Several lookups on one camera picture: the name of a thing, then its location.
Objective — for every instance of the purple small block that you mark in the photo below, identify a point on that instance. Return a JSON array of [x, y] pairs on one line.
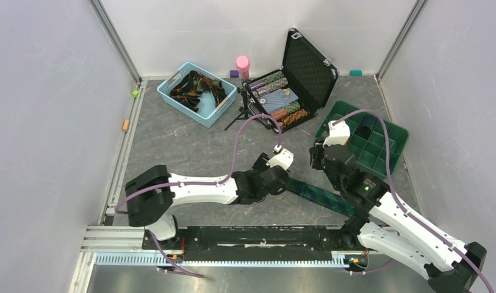
[[233, 74]]

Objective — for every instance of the pile of dark ties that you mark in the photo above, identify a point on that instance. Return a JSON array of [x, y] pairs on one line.
[[190, 90]]

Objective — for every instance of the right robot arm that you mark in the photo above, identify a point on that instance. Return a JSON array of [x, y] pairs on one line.
[[383, 222]]

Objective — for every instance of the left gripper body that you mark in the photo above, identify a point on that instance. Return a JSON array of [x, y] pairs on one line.
[[260, 165]]

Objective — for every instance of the orange block on rail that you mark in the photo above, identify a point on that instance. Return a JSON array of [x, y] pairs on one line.
[[125, 125]]

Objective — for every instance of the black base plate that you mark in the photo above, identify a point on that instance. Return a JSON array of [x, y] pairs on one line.
[[259, 243]]

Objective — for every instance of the black small tripod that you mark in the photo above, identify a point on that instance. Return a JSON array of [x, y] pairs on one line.
[[245, 111]]

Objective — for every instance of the teal small block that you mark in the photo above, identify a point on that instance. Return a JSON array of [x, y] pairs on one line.
[[356, 73]]

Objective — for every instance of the aluminium slotted rail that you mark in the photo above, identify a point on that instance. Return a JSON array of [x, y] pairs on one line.
[[125, 259]]

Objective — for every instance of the light blue perforated basket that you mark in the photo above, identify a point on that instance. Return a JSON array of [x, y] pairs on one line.
[[208, 112]]

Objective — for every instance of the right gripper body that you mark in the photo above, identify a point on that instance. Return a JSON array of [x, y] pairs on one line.
[[317, 158]]

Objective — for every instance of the pink cylinder on tripod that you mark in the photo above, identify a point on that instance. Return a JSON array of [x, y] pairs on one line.
[[243, 66]]

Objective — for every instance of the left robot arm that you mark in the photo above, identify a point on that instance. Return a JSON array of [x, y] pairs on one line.
[[152, 193]]

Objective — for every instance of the green navy striped tie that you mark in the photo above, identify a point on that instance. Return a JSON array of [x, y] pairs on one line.
[[321, 197]]

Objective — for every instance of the black open carrying case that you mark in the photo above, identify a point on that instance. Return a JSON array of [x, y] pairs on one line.
[[294, 93]]

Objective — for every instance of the rolled navy tie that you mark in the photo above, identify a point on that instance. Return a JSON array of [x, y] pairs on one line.
[[366, 126]]

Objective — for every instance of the green compartment tray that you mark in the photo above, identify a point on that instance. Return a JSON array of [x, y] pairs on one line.
[[371, 153]]

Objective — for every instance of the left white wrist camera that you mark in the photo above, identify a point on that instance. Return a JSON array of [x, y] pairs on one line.
[[282, 157]]

